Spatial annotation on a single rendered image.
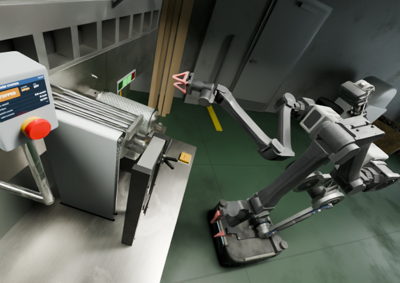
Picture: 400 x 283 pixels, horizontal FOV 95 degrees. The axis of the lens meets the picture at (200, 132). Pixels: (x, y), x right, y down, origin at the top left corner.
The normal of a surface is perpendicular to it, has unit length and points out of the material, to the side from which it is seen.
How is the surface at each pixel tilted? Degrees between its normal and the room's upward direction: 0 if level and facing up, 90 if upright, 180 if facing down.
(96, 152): 90
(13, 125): 90
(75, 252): 0
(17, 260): 0
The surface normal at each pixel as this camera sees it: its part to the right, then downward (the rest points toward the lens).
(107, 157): -0.17, 0.59
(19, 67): 0.32, -0.72
